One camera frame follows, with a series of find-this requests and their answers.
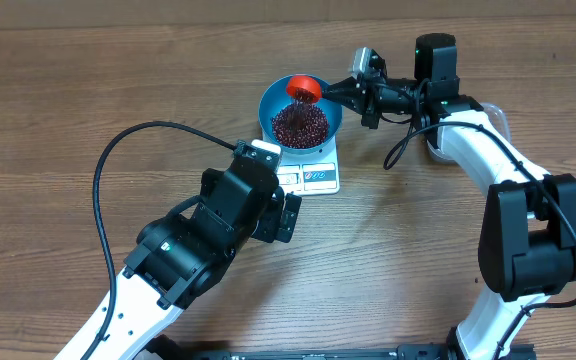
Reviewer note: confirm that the blue bowl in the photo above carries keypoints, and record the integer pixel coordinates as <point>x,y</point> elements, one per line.
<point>275,99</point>

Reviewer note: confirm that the clear plastic container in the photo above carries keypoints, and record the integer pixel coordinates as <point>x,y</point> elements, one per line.
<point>498,119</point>

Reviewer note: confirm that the red beans in bowl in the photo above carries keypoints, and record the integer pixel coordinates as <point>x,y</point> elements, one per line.
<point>300,126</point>

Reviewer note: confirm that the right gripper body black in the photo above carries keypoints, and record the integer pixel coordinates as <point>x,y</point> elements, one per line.
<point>400,101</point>

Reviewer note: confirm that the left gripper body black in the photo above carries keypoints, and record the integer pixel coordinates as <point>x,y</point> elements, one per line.
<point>268,225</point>

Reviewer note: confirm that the orange measuring scoop blue handle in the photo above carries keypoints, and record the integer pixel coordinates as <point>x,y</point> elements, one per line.
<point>304,88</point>

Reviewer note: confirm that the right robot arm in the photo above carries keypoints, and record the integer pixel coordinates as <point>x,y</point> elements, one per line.
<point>527,246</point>

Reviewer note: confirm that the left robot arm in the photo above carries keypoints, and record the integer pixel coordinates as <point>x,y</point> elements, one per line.
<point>182,255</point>

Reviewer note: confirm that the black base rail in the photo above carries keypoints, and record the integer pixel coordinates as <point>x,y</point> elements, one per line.
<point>163,348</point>

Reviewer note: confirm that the white kitchen scale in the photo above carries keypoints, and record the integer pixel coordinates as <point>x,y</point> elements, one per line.
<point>307,172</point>

